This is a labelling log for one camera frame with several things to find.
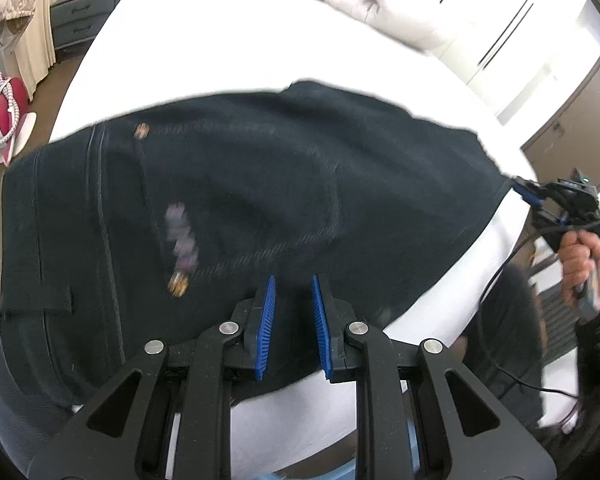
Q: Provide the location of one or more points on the person's right forearm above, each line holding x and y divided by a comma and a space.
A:
597, 340

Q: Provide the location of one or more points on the white bed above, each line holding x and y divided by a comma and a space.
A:
300, 110

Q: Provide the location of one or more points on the grey nightstand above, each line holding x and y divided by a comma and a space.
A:
82, 15

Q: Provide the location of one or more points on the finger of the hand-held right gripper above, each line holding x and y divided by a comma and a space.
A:
527, 191

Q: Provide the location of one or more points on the person's right hand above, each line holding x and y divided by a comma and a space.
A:
582, 265

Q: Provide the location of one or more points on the beige curtain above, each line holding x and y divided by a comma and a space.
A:
25, 15

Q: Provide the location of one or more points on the grey office chair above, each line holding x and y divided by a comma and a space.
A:
15, 395

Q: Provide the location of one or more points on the black pants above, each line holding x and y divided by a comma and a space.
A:
240, 220

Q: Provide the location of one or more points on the beige puffy duvet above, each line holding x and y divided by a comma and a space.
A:
385, 5

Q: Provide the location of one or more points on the red and white fan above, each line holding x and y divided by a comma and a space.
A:
5, 115

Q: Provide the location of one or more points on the white wardrobe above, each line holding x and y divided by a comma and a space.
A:
520, 25

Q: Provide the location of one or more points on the brown wooden door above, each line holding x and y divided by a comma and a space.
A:
577, 120

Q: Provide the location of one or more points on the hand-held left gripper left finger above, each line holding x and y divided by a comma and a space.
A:
265, 321

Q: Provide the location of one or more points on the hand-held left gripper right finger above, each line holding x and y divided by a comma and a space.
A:
323, 321

